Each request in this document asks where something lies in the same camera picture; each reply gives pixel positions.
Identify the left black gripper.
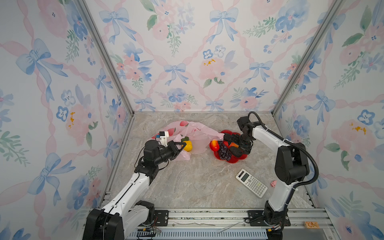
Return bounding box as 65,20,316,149
153,141,186,168

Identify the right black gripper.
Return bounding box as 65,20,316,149
227,133,251,154

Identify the orange red chili pepper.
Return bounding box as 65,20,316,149
229,143,239,148

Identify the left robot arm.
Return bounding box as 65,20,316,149
83,140,187,240

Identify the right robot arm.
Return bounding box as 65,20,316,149
224,112,310,227

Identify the dark purple grape bunch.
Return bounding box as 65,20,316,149
218,141,232,162

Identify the white scientific calculator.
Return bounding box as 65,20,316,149
236,169,268,198

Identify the small pink toy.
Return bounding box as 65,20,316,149
271,180,277,188

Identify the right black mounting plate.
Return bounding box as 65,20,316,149
245,210,291,228

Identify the black mounting plate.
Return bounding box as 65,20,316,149
151,210,170,227
245,210,291,228

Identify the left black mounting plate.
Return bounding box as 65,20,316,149
151,210,170,227

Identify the small wooden block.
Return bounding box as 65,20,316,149
304,222,320,229

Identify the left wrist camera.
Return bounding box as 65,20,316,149
155,131,170,147

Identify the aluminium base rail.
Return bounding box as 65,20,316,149
125,208,340,240

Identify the left corner aluminium post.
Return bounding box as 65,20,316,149
74,0,135,116

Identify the corner aluminium post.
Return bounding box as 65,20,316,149
271,0,345,117
74,0,135,116

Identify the right corner aluminium post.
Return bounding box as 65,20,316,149
271,0,345,117

